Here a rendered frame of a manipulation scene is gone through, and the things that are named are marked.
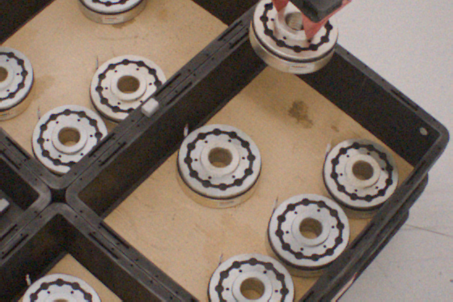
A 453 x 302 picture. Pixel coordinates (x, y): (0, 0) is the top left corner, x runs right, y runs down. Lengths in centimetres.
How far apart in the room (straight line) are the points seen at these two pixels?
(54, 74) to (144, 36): 14
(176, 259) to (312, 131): 26
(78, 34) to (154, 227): 31
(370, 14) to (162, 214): 57
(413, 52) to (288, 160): 40
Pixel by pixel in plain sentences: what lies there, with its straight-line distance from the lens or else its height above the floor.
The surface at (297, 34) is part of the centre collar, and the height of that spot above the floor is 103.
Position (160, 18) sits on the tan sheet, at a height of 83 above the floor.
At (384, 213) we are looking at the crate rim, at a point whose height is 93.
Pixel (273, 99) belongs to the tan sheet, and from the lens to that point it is 134.
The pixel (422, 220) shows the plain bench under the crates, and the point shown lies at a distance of 144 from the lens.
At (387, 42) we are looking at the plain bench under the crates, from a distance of 160.
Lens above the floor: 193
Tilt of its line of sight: 58 degrees down
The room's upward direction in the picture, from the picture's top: 8 degrees clockwise
